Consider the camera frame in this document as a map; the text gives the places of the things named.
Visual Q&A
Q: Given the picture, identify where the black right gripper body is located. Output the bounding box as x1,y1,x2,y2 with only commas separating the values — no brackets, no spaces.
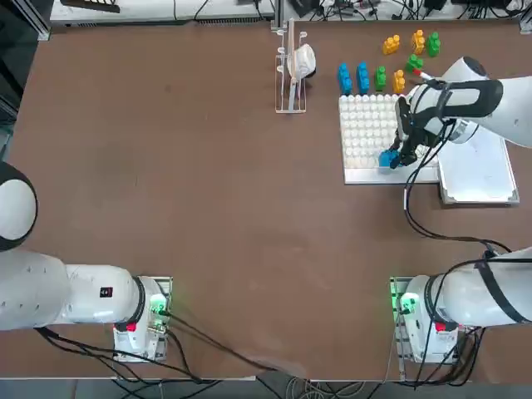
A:
401,123,428,147

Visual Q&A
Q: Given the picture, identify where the blue three-stud block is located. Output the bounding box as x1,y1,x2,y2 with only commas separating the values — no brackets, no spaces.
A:
377,149,402,171
337,62,354,95
356,62,372,95

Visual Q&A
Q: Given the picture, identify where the white studded baseplate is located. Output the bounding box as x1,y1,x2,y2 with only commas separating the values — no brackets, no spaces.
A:
338,93,441,185

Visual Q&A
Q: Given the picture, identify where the white cup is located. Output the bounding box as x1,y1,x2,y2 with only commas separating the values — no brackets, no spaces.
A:
287,43,318,80

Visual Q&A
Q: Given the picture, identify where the black power strip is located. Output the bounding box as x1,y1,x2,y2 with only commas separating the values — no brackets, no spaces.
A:
60,0,121,13

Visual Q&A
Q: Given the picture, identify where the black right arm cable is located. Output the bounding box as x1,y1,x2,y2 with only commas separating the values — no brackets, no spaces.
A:
402,120,512,267

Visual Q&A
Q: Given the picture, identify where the whiteboard with metal frame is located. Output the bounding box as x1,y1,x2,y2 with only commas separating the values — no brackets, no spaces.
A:
436,124,520,206

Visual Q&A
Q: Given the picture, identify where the grey aluminium camera post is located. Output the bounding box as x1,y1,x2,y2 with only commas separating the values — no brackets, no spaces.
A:
270,0,288,33

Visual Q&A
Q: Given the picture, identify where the black left arm base cable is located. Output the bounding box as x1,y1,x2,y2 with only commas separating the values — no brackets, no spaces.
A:
32,309,311,383

